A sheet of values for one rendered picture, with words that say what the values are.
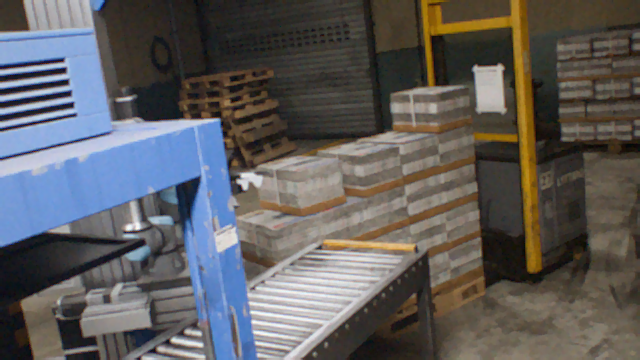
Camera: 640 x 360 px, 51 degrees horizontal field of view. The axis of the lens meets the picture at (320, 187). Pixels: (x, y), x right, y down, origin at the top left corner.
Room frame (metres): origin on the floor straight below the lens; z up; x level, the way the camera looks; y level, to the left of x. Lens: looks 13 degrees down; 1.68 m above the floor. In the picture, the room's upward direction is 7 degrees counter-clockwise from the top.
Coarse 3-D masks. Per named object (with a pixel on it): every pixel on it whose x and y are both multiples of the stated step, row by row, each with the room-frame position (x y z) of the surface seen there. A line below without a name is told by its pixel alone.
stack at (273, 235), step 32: (384, 192) 3.51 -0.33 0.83; (416, 192) 3.65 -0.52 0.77; (256, 224) 3.22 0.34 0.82; (288, 224) 3.13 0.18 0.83; (320, 224) 3.24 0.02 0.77; (352, 224) 3.36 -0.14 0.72; (384, 224) 3.49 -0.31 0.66; (416, 224) 3.63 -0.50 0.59; (288, 256) 3.12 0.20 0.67; (448, 288) 3.76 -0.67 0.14
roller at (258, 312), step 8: (256, 312) 2.17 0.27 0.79; (264, 312) 2.16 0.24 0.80; (272, 312) 2.14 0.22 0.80; (280, 312) 2.13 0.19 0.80; (288, 312) 2.12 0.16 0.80; (288, 320) 2.09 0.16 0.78; (296, 320) 2.08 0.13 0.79; (304, 320) 2.06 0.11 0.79; (312, 320) 2.05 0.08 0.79; (320, 320) 2.03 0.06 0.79; (328, 320) 2.02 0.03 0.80
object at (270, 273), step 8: (304, 248) 2.81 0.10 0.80; (312, 248) 2.79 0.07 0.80; (320, 248) 2.83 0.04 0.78; (296, 256) 2.70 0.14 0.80; (280, 264) 2.63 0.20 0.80; (288, 264) 2.62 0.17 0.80; (264, 272) 2.55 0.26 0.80; (272, 272) 2.54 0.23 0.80; (256, 280) 2.47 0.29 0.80; (264, 280) 2.48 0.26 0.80; (248, 288) 2.40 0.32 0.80; (184, 320) 2.17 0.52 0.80; (192, 320) 2.16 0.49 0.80; (176, 328) 2.11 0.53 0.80; (184, 328) 2.10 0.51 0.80; (160, 336) 2.06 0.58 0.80; (168, 336) 2.05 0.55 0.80; (144, 344) 2.01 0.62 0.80; (152, 344) 2.00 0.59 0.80; (168, 344) 2.03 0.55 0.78; (136, 352) 1.96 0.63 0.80; (144, 352) 1.95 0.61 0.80; (152, 352) 1.97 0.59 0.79
